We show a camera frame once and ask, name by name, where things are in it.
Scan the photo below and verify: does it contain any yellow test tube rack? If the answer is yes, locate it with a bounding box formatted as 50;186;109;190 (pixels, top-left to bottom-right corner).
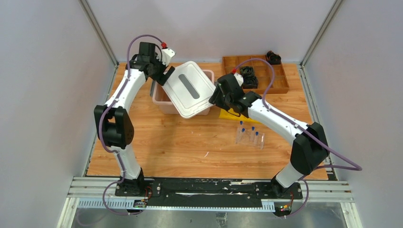
219;109;259;123

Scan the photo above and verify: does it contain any white bin lid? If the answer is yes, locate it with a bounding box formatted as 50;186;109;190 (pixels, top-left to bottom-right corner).
162;61;216;119

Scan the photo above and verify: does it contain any blue capped tube front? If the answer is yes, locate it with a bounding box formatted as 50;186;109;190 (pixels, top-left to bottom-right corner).
254;132;259;146

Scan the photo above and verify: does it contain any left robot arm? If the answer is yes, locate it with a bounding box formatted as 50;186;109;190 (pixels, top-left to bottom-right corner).
94;42;175;196

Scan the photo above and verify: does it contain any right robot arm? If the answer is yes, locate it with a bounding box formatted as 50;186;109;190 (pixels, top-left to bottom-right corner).
209;73;329;199

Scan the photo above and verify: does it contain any pink plastic bin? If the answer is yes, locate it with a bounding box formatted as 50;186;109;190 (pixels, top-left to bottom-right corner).
150;69;214;115

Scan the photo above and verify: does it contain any wooden compartment tray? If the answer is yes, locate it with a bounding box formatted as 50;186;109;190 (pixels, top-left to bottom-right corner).
222;55;289;95

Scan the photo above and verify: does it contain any clear plastic well plate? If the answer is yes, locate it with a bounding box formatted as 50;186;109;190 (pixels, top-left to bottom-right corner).
235;126;265;150

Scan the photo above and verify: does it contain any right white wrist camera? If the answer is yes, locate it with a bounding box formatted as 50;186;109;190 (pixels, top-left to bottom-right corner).
234;73;244;87

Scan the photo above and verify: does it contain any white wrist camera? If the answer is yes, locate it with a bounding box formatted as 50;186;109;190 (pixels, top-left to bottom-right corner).
161;47;175;66
234;73;244;87

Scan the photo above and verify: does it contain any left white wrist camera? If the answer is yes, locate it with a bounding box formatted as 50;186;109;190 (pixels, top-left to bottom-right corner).
161;47;175;66

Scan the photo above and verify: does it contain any black cable coil lower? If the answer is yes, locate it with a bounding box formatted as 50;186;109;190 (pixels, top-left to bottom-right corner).
243;76;259;90

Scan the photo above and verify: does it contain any black cable coil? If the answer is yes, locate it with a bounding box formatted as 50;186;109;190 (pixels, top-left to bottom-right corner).
243;76;259;90
240;66;256;79

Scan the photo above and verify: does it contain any black cable coil middle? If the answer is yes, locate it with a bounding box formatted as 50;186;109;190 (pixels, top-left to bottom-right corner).
240;66;256;79

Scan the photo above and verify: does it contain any black cable coil corner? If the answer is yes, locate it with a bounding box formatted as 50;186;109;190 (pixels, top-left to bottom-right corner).
266;50;281;65

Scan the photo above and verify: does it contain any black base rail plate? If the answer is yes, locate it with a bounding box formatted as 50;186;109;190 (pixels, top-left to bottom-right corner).
102;178;303;214

